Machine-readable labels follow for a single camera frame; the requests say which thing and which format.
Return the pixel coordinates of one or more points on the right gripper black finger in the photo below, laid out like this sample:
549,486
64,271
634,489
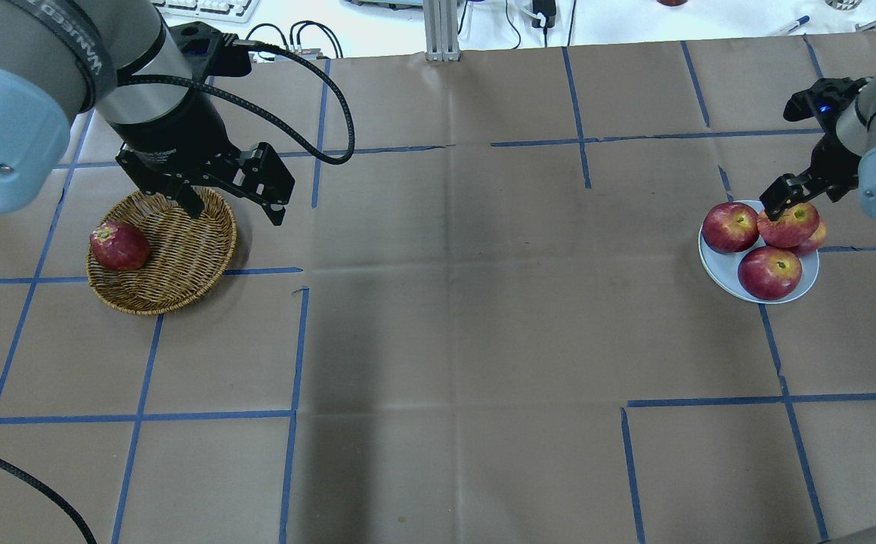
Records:
784,192

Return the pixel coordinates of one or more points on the blue white pen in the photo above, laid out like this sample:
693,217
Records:
793,27

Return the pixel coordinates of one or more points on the red apple in basket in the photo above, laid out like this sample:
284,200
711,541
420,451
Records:
119,246

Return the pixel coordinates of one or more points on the black gripper body left arm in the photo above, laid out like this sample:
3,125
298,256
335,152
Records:
168,132

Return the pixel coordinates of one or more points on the red yellow apple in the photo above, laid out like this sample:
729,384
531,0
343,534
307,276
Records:
792,228

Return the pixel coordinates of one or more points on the black gripper body right arm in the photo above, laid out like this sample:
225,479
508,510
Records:
834,161

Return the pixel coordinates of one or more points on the light blue plate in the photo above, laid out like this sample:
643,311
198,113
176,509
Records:
722,268

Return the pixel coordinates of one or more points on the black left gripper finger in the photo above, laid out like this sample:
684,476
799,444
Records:
190,201
275,211

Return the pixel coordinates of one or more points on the aluminium frame post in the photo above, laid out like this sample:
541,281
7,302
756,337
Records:
441,31

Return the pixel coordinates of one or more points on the black power adapter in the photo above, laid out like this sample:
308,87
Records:
543,13

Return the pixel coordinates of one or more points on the red apple on plate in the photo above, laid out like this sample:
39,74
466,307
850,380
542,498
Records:
770,273
730,227
813,243

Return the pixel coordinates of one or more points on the woven wicker basket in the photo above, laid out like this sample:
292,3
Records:
188,256

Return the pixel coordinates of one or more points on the white keyboard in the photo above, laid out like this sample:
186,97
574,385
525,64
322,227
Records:
226,11

